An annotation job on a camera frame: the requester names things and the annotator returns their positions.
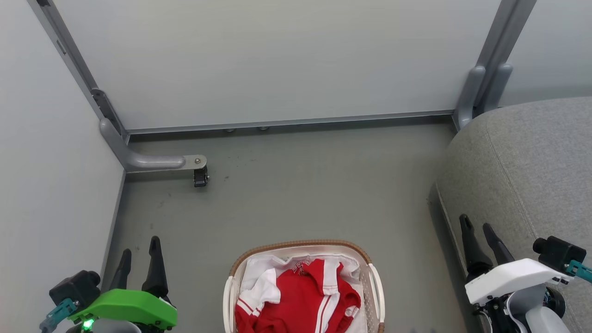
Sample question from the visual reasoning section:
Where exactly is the red and white shirt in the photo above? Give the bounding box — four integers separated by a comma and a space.
235, 258, 362, 333

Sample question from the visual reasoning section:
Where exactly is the grey partition foot with plate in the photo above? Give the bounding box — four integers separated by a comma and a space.
99, 117, 208, 173

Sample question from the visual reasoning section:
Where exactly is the teal left camera cable plug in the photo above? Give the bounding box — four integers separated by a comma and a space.
39, 298, 77, 333

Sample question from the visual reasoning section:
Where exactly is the teal right camera cable plug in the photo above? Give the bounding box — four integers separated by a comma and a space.
566, 260, 592, 284

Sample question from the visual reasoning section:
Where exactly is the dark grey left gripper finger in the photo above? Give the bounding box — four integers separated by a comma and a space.
109, 249, 133, 292
141, 236, 169, 299

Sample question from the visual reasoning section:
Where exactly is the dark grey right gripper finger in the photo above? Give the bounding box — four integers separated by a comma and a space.
459, 214, 493, 282
482, 223, 516, 267

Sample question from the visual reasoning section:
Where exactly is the grey partition post with slot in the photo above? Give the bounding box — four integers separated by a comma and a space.
27, 0, 128, 139

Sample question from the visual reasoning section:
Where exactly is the teal camera cable plug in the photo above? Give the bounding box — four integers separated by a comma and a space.
39, 298, 77, 333
566, 260, 592, 284

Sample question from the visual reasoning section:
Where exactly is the grey partition post plain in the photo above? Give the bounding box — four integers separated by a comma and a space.
474, 0, 538, 114

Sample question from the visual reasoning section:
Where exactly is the bright green left gripper body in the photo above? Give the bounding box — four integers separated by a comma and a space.
68, 289, 179, 331

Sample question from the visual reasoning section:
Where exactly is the white cloth basket liner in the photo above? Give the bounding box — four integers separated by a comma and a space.
240, 253, 369, 333

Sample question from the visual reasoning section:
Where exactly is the grey partition bottom rail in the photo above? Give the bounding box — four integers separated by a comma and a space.
126, 110, 456, 136

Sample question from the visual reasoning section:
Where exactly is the grey fabric sofa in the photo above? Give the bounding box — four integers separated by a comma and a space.
435, 96, 592, 333

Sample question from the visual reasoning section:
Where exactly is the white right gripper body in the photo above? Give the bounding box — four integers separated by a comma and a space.
464, 258, 574, 333

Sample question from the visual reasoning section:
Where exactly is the grey rounded post bracket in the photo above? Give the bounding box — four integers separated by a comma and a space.
483, 62, 513, 114
453, 66, 487, 132

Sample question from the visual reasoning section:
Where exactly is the white laundry basket brown rim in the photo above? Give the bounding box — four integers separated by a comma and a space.
223, 239, 385, 333

